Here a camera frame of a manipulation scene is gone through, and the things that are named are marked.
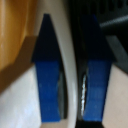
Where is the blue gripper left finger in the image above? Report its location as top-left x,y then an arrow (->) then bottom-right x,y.
31,13 -> 69,122

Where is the yellow food piece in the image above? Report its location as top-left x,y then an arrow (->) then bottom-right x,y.
0,0 -> 40,73

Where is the small white bowl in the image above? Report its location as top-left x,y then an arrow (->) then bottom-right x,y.
43,0 -> 83,121

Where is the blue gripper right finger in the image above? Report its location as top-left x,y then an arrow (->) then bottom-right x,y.
75,13 -> 117,122

